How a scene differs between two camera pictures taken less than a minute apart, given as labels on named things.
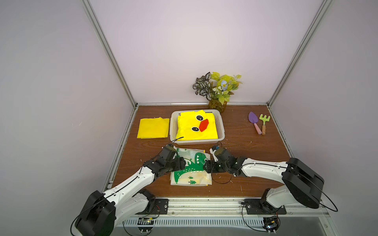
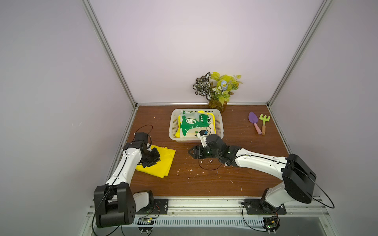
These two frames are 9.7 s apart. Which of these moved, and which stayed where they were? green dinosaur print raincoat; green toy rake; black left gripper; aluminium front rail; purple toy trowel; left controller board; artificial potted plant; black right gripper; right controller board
Moved: black right gripper; black left gripper; green dinosaur print raincoat
Stayed: aluminium front rail; right controller board; left controller board; artificial potted plant; purple toy trowel; green toy rake
